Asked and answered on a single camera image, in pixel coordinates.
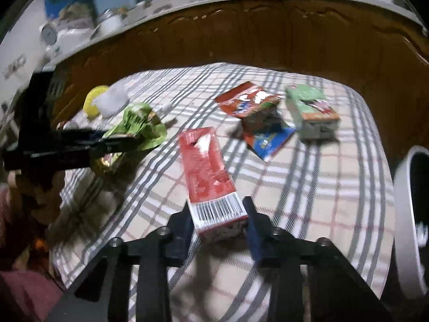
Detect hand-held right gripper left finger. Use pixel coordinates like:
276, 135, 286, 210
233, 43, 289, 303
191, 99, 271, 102
50, 205, 195, 322

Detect green drink carton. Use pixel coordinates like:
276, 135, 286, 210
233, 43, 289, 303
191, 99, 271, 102
284, 83, 341, 141

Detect person's left forearm pink sleeve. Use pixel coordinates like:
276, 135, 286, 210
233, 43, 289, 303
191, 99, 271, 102
0, 184, 66, 322

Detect green and gold wrapper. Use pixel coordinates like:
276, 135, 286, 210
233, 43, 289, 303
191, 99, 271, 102
90, 102, 168, 179

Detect white foam fruit net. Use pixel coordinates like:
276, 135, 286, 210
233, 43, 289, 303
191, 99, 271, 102
97, 85, 130, 119

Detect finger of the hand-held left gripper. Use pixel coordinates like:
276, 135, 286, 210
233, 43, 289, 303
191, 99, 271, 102
63, 127, 135, 145
88, 137, 142, 159

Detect blue and red snack packet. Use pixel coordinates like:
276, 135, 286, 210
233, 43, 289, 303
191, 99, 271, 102
241, 107, 298, 162

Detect brown wooden lower cabinets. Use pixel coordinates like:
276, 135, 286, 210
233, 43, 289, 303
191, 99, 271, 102
50, 0, 429, 178

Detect white bin with black liner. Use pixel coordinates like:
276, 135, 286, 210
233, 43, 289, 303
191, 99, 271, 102
391, 145, 429, 311

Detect person's left hand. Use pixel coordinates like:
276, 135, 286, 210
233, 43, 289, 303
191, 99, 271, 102
9, 169, 66, 226

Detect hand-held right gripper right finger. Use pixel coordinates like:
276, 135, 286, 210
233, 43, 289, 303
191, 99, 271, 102
243, 196, 393, 322

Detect red drink carton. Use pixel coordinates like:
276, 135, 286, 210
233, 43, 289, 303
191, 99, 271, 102
179, 126, 249, 243

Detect checked tablecloth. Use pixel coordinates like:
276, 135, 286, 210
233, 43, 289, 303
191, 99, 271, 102
49, 62, 396, 322

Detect yellow foam fruit net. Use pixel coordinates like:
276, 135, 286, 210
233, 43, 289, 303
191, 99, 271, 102
83, 86, 110, 119

